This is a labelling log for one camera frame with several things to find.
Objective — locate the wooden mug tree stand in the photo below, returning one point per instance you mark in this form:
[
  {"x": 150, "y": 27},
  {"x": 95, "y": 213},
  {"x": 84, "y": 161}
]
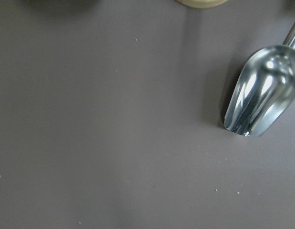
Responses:
[{"x": 202, "y": 2}]

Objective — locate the metal scoop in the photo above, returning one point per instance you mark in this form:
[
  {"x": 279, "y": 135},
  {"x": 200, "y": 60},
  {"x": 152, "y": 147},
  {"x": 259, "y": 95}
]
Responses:
[{"x": 265, "y": 88}]

